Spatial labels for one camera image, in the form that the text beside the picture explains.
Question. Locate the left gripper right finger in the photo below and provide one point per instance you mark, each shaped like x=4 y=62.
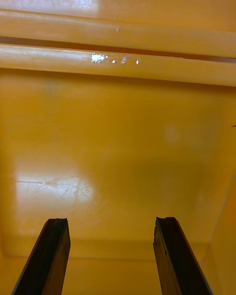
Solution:
x=177 y=258

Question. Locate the yellow-orange plastic bin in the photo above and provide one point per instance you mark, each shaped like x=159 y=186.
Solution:
x=123 y=32
x=118 y=140

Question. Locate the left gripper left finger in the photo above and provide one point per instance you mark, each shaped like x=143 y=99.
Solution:
x=46 y=258

